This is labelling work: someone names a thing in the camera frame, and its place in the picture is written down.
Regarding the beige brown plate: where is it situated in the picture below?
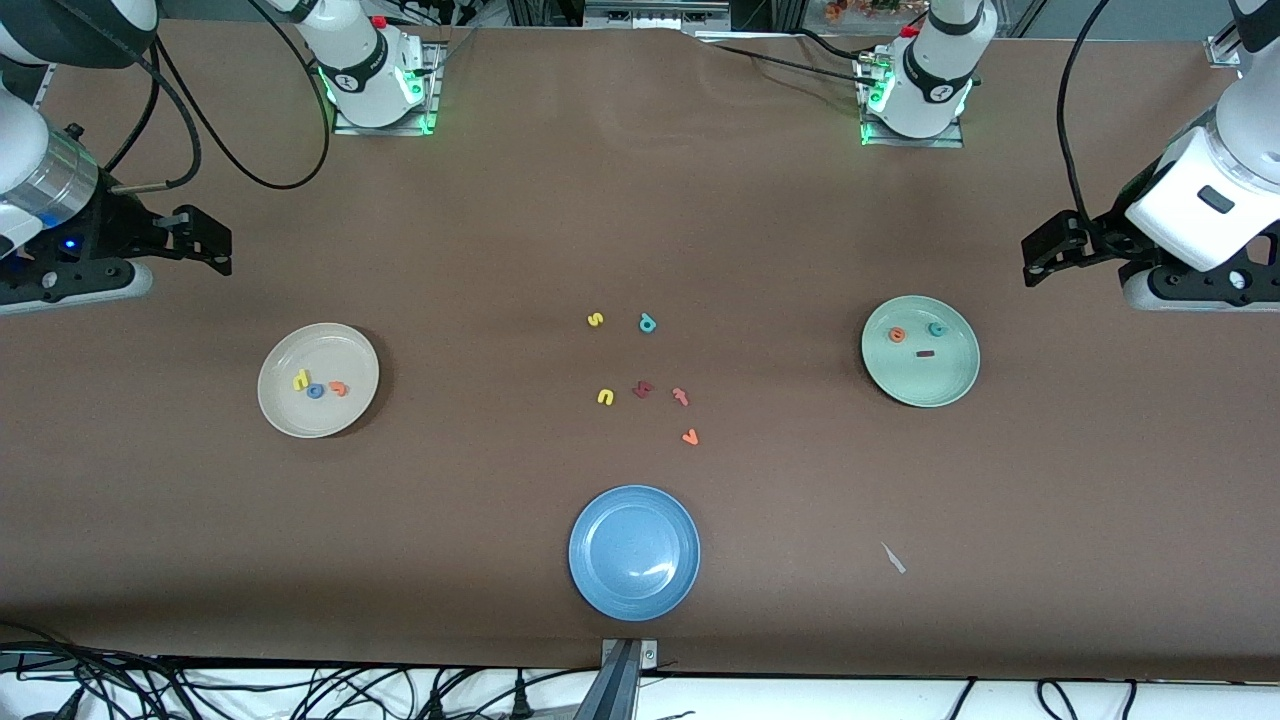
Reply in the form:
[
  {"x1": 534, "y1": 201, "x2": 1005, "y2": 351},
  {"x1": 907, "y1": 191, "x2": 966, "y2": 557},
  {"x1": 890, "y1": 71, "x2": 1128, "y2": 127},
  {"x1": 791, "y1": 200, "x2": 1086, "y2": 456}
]
[{"x1": 257, "y1": 322, "x2": 381, "y2": 439}]

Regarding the green plate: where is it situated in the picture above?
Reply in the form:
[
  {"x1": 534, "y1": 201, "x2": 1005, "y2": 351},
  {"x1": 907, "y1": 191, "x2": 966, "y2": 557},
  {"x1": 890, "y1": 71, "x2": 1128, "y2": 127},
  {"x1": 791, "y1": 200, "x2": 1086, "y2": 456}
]
[{"x1": 861, "y1": 295, "x2": 982, "y2": 409}]

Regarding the orange background object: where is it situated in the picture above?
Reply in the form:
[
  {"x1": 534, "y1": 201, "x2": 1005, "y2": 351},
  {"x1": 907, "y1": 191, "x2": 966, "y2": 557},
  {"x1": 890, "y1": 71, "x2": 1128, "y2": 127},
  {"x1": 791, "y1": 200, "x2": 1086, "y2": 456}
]
[{"x1": 822, "y1": 0, "x2": 906, "y2": 23}]

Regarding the brown table cover sheet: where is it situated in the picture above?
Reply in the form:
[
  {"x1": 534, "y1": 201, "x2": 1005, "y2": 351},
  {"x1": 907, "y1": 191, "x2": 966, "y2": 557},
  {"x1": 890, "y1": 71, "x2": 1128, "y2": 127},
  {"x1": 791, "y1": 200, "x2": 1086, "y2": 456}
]
[{"x1": 0, "y1": 18, "x2": 1280, "y2": 683}]

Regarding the grey metal box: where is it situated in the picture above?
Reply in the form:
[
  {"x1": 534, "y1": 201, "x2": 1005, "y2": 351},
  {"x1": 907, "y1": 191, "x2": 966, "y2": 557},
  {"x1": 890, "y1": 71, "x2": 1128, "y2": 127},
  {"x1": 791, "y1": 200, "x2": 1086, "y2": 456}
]
[{"x1": 583, "y1": 0, "x2": 733, "y2": 31}]

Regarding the blue plate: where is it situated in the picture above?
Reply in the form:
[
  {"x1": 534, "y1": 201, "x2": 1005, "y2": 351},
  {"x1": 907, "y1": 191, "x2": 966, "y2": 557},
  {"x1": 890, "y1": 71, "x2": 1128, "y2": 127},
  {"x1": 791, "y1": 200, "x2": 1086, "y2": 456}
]
[{"x1": 568, "y1": 485, "x2": 702, "y2": 622}]

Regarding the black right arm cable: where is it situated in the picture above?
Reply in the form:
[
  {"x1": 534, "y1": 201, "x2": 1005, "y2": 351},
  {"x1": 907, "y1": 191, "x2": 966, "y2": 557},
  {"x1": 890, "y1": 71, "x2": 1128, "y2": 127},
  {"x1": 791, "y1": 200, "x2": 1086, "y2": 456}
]
[{"x1": 60, "y1": 0, "x2": 331, "y2": 193}]

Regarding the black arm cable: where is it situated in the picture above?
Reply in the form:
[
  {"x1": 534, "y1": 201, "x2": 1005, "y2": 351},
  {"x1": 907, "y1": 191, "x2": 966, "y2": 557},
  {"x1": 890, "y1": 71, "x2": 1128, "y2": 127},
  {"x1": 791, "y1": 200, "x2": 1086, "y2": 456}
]
[
  {"x1": 60, "y1": 0, "x2": 331, "y2": 193},
  {"x1": 1057, "y1": 0, "x2": 1113, "y2": 236}
]

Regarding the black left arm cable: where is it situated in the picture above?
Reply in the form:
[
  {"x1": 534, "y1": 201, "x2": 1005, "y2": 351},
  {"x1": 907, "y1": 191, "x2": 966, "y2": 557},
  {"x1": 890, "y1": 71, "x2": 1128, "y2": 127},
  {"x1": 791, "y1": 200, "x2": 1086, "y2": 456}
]
[{"x1": 1057, "y1": 0, "x2": 1113, "y2": 236}]

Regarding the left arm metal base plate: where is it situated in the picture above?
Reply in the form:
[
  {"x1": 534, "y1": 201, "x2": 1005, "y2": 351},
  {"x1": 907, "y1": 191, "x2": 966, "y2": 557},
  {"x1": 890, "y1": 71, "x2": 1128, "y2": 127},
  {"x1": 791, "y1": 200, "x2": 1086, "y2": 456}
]
[{"x1": 855, "y1": 55, "x2": 966, "y2": 149}]

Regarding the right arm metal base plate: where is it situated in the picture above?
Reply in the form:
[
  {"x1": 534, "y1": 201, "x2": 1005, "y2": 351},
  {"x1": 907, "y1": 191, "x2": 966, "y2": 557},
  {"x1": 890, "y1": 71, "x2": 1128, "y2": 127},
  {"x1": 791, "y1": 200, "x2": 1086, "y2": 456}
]
[{"x1": 333, "y1": 40, "x2": 443, "y2": 137}]

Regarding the black base cable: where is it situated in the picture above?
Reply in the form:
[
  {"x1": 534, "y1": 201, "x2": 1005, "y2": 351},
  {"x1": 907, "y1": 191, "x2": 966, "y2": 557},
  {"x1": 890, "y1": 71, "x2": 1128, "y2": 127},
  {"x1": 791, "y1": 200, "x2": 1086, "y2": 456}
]
[{"x1": 700, "y1": 28, "x2": 881, "y2": 91}]

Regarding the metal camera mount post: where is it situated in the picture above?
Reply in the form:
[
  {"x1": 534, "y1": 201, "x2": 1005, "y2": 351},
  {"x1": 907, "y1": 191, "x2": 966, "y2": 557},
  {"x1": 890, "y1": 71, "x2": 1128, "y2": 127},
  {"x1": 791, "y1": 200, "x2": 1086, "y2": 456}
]
[{"x1": 572, "y1": 638, "x2": 661, "y2": 720}]

